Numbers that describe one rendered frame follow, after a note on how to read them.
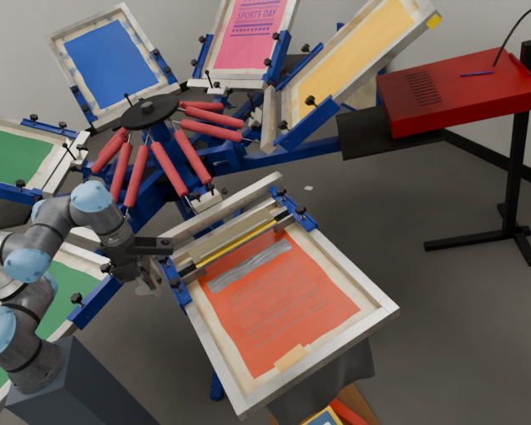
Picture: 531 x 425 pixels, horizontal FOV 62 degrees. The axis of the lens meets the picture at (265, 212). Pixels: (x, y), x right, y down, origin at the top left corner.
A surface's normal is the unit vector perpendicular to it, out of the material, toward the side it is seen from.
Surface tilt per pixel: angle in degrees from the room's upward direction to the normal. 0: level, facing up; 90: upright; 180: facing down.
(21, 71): 90
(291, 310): 0
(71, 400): 90
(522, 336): 0
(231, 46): 32
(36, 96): 90
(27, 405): 90
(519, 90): 0
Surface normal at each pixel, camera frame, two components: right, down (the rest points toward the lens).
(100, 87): 0.02, -0.36
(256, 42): -0.49, -0.26
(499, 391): -0.26, -0.73
